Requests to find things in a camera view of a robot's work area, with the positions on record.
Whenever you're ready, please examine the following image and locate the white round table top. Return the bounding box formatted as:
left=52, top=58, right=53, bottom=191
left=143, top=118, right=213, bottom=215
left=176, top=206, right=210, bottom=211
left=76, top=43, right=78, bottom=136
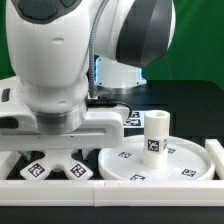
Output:
left=98, top=135, right=215, bottom=181

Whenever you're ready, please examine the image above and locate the white sheet with markers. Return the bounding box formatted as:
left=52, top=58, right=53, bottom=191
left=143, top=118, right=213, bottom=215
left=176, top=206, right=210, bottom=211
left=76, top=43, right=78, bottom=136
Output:
left=124, top=111, right=144, bottom=128

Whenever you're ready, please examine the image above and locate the white U-shaped fence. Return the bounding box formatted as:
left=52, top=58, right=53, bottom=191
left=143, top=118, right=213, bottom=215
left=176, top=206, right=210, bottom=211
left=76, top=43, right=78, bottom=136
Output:
left=0, top=139, right=224, bottom=207

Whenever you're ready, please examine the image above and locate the black cable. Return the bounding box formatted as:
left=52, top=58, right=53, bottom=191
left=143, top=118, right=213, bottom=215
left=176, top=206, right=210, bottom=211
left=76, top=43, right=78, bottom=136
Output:
left=86, top=96, right=134, bottom=116

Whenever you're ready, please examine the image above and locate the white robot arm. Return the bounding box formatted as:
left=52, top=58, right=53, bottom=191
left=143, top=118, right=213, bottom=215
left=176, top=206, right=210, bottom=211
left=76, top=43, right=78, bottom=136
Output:
left=0, top=0, right=176, bottom=151

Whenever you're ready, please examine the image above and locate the white cross-shaped table base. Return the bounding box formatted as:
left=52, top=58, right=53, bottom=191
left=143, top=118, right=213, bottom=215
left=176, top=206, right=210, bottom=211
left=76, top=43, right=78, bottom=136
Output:
left=20, top=149, right=93, bottom=181

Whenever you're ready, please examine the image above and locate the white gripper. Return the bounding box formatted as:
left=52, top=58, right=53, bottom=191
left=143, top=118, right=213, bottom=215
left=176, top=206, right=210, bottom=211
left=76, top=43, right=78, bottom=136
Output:
left=0, top=77, right=130, bottom=151

